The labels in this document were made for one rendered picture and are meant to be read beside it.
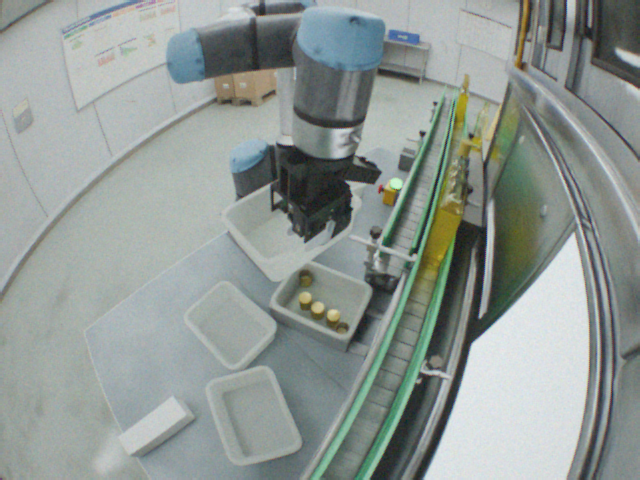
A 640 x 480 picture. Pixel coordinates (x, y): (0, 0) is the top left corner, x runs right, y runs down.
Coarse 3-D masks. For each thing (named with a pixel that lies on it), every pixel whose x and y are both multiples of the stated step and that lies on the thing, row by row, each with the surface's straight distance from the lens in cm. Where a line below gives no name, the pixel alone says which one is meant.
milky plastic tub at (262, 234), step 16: (256, 192) 55; (240, 208) 54; (256, 208) 56; (224, 224) 51; (240, 224) 56; (256, 224) 58; (272, 224) 58; (288, 224) 57; (352, 224) 54; (240, 240) 46; (256, 240) 56; (272, 240) 55; (288, 240) 54; (336, 240) 53; (256, 256) 43; (272, 256) 52; (288, 256) 43; (304, 256) 48; (272, 272) 46; (288, 272) 48
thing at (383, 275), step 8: (376, 264) 72; (384, 264) 73; (368, 272) 74; (376, 272) 72; (384, 272) 72; (392, 272) 72; (400, 272) 72; (368, 280) 76; (376, 280) 74; (384, 280) 73; (392, 280) 72; (392, 288) 76
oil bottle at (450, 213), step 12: (444, 204) 64; (456, 204) 64; (444, 216) 65; (456, 216) 65; (432, 228) 70; (444, 228) 67; (456, 228) 67; (432, 240) 71; (444, 240) 70; (432, 252) 74; (444, 252) 73; (432, 264) 77
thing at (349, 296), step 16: (320, 272) 77; (336, 272) 75; (288, 288) 76; (304, 288) 81; (320, 288) 81; (336, 288) 79; (352, 288) 76; (368, 288) 73; (272, 304) 71; (288, 304) 78; (336, 304) 78; (352, 304) 78; (304, 320) 68; (320, 320) 76; (352, 320) 76; (336, 336) 66
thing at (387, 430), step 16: (464, 128) 150; (448, 256) 69; (432, 304) 67; (432, 320) 58; (416, 352) 61; (416, 368) 54; (400, 400) 53; (400, 416) 51; (384, 432) 53; (384, 448) 50; (368, 464) 52
